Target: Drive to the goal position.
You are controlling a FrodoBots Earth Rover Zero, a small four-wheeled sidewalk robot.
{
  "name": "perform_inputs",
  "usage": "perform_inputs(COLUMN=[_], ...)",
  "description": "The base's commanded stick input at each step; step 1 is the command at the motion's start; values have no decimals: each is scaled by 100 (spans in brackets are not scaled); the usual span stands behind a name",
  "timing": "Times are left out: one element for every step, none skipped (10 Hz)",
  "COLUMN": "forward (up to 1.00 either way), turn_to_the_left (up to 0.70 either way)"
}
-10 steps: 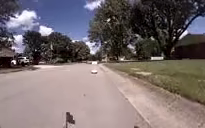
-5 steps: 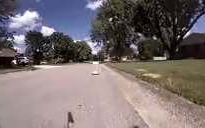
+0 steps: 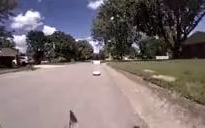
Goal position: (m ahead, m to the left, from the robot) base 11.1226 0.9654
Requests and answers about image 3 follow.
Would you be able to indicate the grass strip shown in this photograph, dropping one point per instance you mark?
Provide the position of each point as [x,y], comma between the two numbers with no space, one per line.
[6,70]

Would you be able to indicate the row of dark trees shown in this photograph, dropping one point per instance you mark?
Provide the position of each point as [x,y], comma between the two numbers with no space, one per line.
[61,46]

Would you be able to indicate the pale concrete kerb strip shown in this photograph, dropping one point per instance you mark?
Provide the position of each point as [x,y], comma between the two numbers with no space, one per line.
[150,103]

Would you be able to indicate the green grass lawn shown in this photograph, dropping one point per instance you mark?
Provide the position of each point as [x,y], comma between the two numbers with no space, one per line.
[186,78]

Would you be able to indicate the grey asphalt road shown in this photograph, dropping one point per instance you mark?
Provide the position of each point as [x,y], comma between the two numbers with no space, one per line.
[56,93]

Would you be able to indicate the group of tall trees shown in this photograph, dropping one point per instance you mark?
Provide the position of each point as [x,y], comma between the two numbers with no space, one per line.
[130,26]

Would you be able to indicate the distant white vehicle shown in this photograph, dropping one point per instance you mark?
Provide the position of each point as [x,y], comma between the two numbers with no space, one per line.
[96,62]

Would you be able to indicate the low house with porch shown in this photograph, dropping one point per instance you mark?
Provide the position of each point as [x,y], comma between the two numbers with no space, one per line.
[6,56]

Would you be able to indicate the dark brown building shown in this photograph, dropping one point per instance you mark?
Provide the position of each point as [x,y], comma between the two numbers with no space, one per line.
[198,46]

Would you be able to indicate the pale concrete driveway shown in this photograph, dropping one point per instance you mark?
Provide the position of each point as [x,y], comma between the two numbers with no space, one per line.
[50,66]

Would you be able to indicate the low white sign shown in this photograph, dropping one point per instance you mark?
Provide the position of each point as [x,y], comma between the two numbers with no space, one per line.
[162,57]

